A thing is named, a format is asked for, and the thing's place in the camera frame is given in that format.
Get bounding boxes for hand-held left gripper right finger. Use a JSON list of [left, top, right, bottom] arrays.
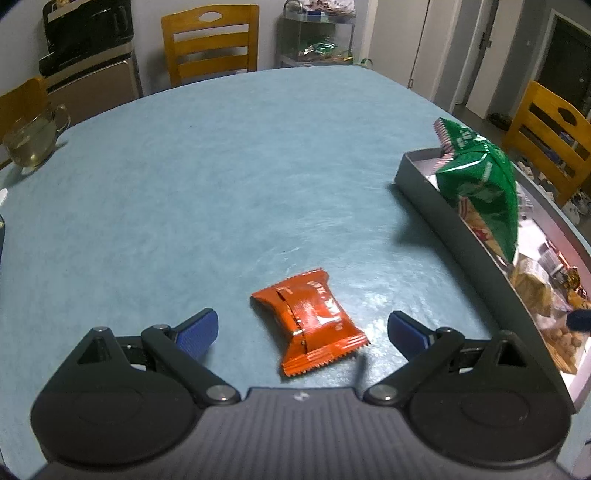
[[362, 310, 536, 407]]

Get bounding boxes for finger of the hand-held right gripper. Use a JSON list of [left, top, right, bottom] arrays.
[[566, 309, 591, 332]]

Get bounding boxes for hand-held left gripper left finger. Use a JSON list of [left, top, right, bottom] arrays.
[[62, 308, 241, 408]]

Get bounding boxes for small golden brown packet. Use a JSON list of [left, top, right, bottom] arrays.
[[510, 256, 555, 317]]

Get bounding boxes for large orange snack packet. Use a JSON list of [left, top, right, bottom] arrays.
[[250, 267, 370, 378]]

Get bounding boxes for grey shallow box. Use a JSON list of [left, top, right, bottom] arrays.
[[393, 147, 591, 414]]

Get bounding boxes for green snack bag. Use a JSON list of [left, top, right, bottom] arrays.
[[433, 116, 520, 267]]

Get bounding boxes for white shoes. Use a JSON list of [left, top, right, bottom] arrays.
[[560, 191, 591, 218]]

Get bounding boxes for wooden chair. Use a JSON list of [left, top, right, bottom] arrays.
[[501, 80, 591, 209], [160, 4, 260, 89], [0, 76, 49, 169]]

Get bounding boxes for glass tea cup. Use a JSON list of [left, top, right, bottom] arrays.
[[2, 103, 71, 168]]

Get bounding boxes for dark door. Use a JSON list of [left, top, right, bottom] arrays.
[[535, 8, 591, 126]]

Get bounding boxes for grey cabinet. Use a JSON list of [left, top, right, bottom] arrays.
[[39, 43, 144, 126]]

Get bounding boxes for white door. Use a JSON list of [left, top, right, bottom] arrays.
[[454, 0, 527, 121], [366, 0, 463, 114]]

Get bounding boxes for pile of wrapped sweets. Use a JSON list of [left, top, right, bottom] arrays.
[[297, 39, 354, 64]]

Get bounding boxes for black coffee machine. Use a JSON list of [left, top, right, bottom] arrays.
[[39, 0, 135, 77]]

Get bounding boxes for plastic bag of sweets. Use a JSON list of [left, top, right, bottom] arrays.
[[307, 0, 356, 13]]

